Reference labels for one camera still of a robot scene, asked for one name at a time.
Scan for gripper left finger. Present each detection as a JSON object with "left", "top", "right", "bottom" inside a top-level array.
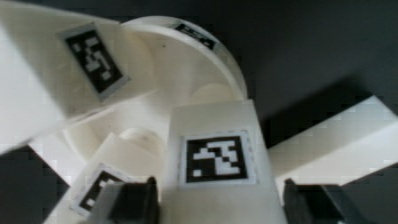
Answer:
[{"left": 87, "top": 177, "right": 160, "bottom": 224}]

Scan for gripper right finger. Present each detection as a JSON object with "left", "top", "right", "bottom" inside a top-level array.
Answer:
[{"left": 282, "top": 179, "right": 362, "bottom": 224}]

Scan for white stool leg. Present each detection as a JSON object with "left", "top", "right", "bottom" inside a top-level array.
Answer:
[
  {"left": 0, "top": 0, "right": 154, "bottom": 153},
  {"left": 160, "top": 100, "right": 288, "bottom": 224},
  {"left": 44, "top": 134, "right": 162, "bottom": 224}
]

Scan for white round stool seat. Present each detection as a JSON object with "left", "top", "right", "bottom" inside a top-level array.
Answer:
[{"left": 32, "top": 16, "right": 247, "bottom": 185}]

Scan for white U-shaped obstacle fence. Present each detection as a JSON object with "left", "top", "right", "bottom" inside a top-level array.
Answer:
[{"left": 268, "top": 96, "right": 398, "bottom": 189}]

